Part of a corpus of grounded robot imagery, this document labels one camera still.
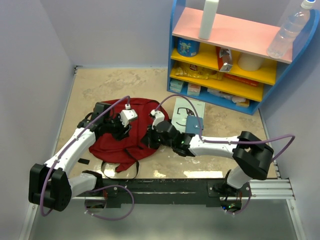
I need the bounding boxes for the blue round tin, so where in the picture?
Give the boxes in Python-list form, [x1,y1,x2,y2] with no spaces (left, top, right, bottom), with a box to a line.
[177,37,200,57]

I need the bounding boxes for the red flat box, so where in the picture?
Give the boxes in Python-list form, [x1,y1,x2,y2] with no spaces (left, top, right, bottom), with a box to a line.
[223,73,259,87]

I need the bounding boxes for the white bottle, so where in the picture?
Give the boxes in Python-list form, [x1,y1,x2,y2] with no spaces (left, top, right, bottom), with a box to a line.
[198,0,219,40]

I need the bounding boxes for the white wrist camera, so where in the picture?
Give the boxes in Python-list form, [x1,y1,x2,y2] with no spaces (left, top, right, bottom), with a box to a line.
[119,109,138,127]
[149,109,165,129]

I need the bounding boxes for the white wrapped packs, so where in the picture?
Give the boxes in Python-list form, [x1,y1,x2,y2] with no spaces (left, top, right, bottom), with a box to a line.
[207,88,250,108]

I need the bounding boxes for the purple cable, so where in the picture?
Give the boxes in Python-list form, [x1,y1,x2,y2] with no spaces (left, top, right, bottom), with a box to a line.
[39,95,136,221]
[154,94,296,215]

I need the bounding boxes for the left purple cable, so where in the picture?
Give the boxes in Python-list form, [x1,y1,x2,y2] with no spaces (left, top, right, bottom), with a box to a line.
[39,95,136,221]

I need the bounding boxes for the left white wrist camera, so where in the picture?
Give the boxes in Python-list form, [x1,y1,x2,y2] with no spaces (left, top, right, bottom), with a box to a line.
[119,109,138,127]

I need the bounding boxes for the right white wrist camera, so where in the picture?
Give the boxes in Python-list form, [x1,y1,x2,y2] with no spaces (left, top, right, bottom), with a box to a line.
[149,109,165,129]

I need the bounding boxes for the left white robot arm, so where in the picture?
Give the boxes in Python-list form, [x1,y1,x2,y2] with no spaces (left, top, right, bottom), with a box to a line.
[28,102,138,212]

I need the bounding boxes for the teal tissue pack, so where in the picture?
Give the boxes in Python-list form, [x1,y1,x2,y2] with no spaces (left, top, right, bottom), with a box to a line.
[169,78,184,93]

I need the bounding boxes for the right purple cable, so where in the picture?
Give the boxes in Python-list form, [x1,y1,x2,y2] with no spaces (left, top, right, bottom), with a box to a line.
[154,94,296,215]

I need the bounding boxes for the white booklet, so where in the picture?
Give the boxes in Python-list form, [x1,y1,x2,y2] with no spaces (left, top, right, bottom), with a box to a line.
[171,97,205,133]

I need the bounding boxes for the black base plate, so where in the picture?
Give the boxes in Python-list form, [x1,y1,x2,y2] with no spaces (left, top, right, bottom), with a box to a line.
[78,178,251,208]

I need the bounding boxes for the white paper roll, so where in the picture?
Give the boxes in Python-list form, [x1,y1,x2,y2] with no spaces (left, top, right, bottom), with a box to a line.
[237,52,265,72]

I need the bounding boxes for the pink tissue pack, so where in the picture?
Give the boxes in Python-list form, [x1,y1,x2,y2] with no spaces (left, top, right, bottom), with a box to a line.
[187,82,201,97]

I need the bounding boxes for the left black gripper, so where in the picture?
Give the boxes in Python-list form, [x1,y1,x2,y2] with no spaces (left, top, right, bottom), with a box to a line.
[103,112,132,141]

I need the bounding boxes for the blue wallet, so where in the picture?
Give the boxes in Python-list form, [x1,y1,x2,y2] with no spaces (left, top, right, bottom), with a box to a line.
[185,115,204,134]

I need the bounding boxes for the clear plastic water bottle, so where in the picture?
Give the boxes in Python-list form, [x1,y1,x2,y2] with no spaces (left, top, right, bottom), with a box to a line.
[266,0,316,59]

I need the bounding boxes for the red snack box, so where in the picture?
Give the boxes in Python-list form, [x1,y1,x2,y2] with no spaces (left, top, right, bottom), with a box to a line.
[216,46,233,73]

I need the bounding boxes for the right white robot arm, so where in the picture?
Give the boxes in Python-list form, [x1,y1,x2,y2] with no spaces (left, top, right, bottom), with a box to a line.
[141,120,274,197]

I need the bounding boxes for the yellow snack bag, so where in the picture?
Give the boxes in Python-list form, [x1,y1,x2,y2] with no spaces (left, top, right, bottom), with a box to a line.
[173,61,224,80]

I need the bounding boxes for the aluminium rail frame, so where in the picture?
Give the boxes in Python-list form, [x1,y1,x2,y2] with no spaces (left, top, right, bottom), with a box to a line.
[19,67,304,240]

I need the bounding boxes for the red backpack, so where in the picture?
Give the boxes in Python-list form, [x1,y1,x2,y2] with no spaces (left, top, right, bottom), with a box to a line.
[89,98,159,173]

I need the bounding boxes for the blue wooden shelf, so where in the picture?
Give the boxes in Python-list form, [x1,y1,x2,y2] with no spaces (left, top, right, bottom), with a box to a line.
[167,0,320,115]

